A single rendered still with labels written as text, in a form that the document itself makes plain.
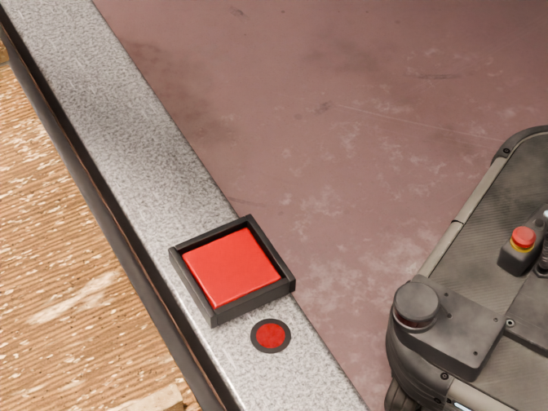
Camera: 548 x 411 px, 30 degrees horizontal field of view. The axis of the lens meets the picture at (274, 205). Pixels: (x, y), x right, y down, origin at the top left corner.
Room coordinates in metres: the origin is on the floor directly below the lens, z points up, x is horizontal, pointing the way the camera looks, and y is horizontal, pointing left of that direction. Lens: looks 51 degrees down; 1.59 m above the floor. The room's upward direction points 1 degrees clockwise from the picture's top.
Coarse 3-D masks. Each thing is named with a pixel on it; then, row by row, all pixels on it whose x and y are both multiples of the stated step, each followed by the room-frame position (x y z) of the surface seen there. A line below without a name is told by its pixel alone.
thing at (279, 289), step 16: (224, 224) 0.52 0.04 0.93; (240, 224) 0.52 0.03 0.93; (256, 224) 0.52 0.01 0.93; (192, 240) 0.50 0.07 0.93; (208, 240) 0.50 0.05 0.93; (256, 240) 0.51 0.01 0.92; (176, 256) 0.48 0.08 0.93; (272, 256) 0.49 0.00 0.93; (288, 272) 0.47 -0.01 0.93; (192, 288) 0.45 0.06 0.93; (272, 288) 0.45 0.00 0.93; (288, 288) 0.46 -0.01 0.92; (208, 304) 0.44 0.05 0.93; (240, 304) 0.44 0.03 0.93; (256, 304) 0.45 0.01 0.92; (208, 320) 0.43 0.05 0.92; (224, 320) 0.43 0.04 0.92
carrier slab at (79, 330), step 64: (0, 128) 0.62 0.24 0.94; (0, 192) 0.54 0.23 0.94; (64, 192) 0.55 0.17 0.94; (0, 256) 0.48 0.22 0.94; (64, 256) 0.48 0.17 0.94; (0, 320) 0.42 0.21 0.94; (64, 320) 0.42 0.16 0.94; (128, 320) 0.42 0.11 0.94; (0, 384) 0.36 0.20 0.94; (64, 384) 0.37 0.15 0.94; (128, 384) 0.37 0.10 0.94
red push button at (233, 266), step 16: (224, 240) 0.50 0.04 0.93; (240, 240) 0.50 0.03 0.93; (192, 256) 0.49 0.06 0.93; (208, 256) 0.49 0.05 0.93; (224, 256) 0.49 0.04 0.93; (240, 256) 0.49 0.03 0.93; (256, 256) 0.49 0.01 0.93; (192, 272) 0.47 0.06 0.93; (208, 272) 0.47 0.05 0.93; (224, 272) 0.47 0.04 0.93; (240, 272) 0.47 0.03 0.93; (256, 272) 0.47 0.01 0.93; (272, 272) 0.47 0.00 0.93; (208, 288) 0.46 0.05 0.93; (224, 288) 0.46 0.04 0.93; (240, 288) 0.46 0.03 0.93; (256, 288) 0.46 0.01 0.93; (224, 304) 0.44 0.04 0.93
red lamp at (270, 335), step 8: (264, 328) 0.43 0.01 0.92; (272, 328) 0.43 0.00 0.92; (280, 328) 0.43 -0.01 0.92; (256, 336) 0.42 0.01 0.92; (264, 336) 0.42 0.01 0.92; (272, 336) 0.42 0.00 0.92; (280, 336) 0.42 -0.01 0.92; (264, 344) 0.41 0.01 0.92; (272, 344) 0.41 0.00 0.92; (280, 344) 0.41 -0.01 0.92
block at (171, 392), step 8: (160, 392) 0.35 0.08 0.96; (168, 392) 0.35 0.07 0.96; (176, 392) 0.35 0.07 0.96; (144, 400) 0.34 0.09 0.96; (152, 400) 0.34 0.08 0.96; (160, 400) 0.34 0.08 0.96; (168, 400) 0.34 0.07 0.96; (176, 400) 0.34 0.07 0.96; (128, 408) 0.33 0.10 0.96; (136, 408) 0.33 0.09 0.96; (144, 408) 0.33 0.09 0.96; (152, 408) 0.33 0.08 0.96; (160, 408) 0.33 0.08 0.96; (168, 408) 0.33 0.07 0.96; (176, 408) 0.34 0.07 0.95
